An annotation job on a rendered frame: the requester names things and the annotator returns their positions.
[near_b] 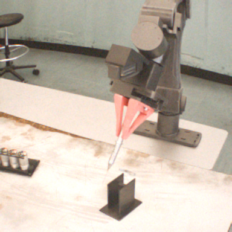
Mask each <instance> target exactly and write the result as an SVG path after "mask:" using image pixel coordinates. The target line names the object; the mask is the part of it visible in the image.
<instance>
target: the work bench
mask: <svg viewBox="0 0 232 232"><path fill-rule="evenodd" d="M4 147H6V148H7V149H8V151H9V150H11V149H16V150H17V152H20V151H27V156H28V158H32V159H37V160H40V163H39V165H38V167H37V169H36V170H35V172H34V173H33V175H32V177H31V178H29V176H23V175H19V174H15V173H8V172H5V171H0V232H229V229H230V227H231V225H232V175H229V174H226V173H221V172H217V171H213V170H210V169H205V168H202V167H196V166H193V165H188V164H184V163H181V162H179V161H178V162H176V161H172V160H169V159H166V158H162V157H159V156H153V155H149V154H146V153H142V152H138V151H135V150H131V149H127V148H123V147H120V150H119V152H118V154H117V157H116V159H115V162H114V165H113V166H112V167H111V168H110V169H109V170H108V171H107V168H108V161H109V158H110V156H111V153H112V152H113V149H114V147H115V145H113V144H109V143H107V142H104V141H100V140H92V139H90V138H86V137H81V136H78V135H74V134H71V133H70V132H66V131H63V130H59V129H55V128H53V127H49V126H45V125H42V124H39V123H35V122H32V121H29V120H26V119H23V118H19V117H16V116H14V115H10V114H7V113H5V112H2V111H0V149H1V148H4ZM119 168H121V169H127V170H129V171H132V172H134V173H136V175H135V176H132V175H129V174H128V173H126V172H122V171H120V170H119ZM121 173H124V184H127V183H128V182H130V181H131V180H132V179H134V178H136V180H135V198H136V199H138V200H140V201H141V202H143V203H142V204H141V205H140V206H139V207H137V208H136V209H134V210H133V211H132V212H130V213H129V214H128V215H127V216H126V217H125V218H124V219H122V220H121V221H118V220H116V219H113V218H112V217H110V216H108V215H106V214H104V213H102V212H100V211H99V209H101V208H102V207H103V206H105V205H106V204H107V203H108V186H107V183H110V182H111V181H112V180H113V179H115V178H116V177H117V176H119V175H120V174H121ZM104 178H105V179H104ZM103 180H104V181H103ZM102 183H103V184H102Z"/></svg>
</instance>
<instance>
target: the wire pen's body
mask: <svg viewBox="0 0 232 232"><path fill-rule="evenodd" d="M123 124H124V123H123ZM122 131H123V126H122V128H121V131H120V134H119V136H118V139H117V140H115V141H116V144H115V147H114V149H113V152H112V153H111V156H110V158H109V161H108V162H109V163H112V164H114V162H115V159H116V157H117V154H118V152H119V150H120V147H121V145H123V143H122V142H123V139H122V138H121V135H122Z"/></svg>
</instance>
